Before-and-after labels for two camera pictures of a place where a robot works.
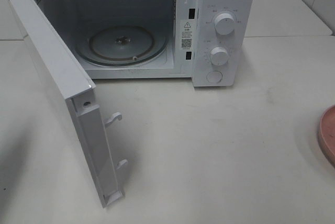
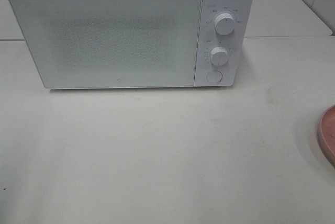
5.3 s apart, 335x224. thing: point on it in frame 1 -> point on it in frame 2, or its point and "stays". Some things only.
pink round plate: (326, 134) stays
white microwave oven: (76, 86) -> (85, 37)
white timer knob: (219, 56) stays
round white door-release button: (214, 76) stays
